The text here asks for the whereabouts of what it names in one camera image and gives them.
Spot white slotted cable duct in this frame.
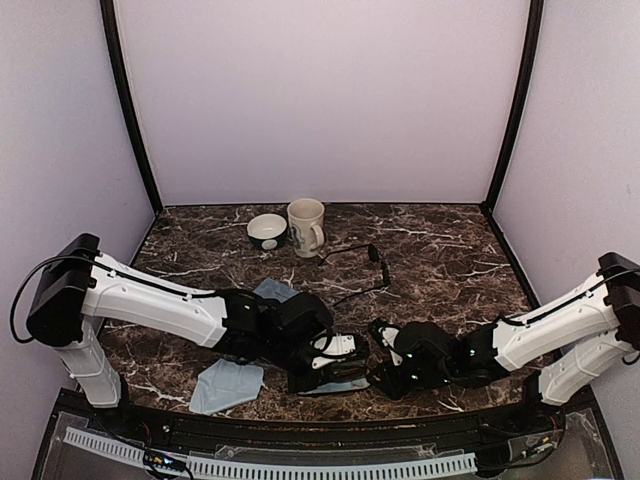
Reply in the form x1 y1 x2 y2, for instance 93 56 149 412
63 427 477 479

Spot black right frame post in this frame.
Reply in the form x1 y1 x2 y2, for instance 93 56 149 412
481 0 544 216

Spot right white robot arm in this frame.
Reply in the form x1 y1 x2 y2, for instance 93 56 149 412
368 252 639 434

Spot black front table rail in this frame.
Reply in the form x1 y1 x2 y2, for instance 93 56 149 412
111 404 538 451

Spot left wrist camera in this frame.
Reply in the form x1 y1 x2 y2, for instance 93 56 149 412
310 334 370 370

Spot white and teal bowl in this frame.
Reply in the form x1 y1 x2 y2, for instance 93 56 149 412
246 213 288 251

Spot black left frame post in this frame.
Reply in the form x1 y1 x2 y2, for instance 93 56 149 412
99 0 164 215

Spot large blue cleaning cloth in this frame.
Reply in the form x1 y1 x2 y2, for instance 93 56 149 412
189 359 264 415

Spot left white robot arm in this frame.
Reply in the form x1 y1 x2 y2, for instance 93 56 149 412
25 233 369 436

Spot small blue cleaning cloth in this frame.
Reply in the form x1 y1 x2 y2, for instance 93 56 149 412
318 378 370 394

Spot black glasses case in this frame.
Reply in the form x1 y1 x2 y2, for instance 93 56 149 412
295 364 369 396

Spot black frame post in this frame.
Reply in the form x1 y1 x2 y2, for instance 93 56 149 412
481 0 544 216
99 0 164 215

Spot cream seahorse mug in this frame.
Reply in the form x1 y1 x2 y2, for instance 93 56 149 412
287 198 326 258

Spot blue-grey glasses case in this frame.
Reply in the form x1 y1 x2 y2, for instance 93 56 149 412
253 278 298 303

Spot green circuit board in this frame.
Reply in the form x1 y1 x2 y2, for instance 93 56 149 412
143 449 186 472

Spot thin wire-frame sunglasses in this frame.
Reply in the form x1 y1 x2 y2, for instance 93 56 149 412
318 243 391 307

